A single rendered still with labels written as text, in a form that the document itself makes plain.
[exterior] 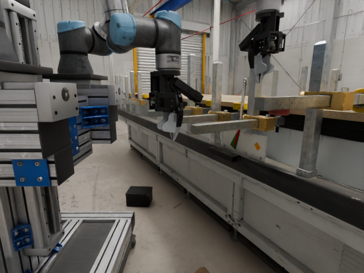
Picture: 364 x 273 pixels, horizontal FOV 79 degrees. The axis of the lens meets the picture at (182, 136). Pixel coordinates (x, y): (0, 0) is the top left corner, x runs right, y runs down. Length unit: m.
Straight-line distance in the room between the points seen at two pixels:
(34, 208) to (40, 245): 0.16
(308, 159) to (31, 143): 0.78
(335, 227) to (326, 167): 0.27
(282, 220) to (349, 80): 7.52
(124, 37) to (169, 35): 0.12
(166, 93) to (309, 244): 0.95
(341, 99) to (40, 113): 0.76
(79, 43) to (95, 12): 7.99
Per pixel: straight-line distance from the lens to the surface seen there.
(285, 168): 0.88
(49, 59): 8.66
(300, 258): 1.32
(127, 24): 0.61
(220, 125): 0.78
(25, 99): 0.61
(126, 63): 9.03
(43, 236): 1.10
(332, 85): 1.99
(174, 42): 0.65
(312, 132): 0.79
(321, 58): 0.78
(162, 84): 0.65
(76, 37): 1.13
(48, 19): 8.87
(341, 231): 0.86
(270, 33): 0.77
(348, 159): 1.00
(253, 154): 0.94
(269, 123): 0.89
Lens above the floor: 0.98
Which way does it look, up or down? 13 degrees down
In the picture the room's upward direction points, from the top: straight up
